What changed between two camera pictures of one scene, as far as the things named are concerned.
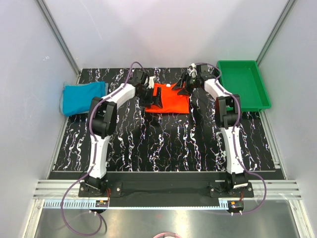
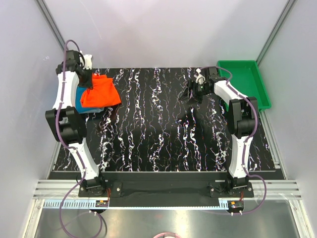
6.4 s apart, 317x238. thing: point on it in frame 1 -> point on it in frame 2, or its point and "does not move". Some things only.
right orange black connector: x=236 y=205 does not move
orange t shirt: x=172 y=102 -> x=103 y=92
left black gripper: x=157 y=103 -> x=88 y=84
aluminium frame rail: x=276 y=189 does not move
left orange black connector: x=102 y=203 does not move
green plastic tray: x=243 y=78 does not move
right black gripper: x=184 y=91 -> x=198 y=99
